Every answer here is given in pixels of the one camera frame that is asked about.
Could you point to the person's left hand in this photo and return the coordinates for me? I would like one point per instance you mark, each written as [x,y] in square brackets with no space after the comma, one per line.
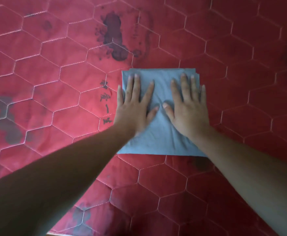
[131,115]

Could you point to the person's right hand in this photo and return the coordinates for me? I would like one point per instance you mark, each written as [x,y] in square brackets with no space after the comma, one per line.
[191,117]

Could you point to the grey trousers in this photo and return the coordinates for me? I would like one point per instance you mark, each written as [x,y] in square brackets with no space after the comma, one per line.
[160,140]

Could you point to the person's right forearm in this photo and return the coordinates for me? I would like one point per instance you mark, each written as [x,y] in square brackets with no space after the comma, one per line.
[256,184]

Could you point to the person's left forearm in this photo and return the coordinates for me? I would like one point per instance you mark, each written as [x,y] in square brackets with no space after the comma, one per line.
[47,189]

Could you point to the red quilted mattress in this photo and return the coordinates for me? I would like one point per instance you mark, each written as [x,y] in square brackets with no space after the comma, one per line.
[47,71]

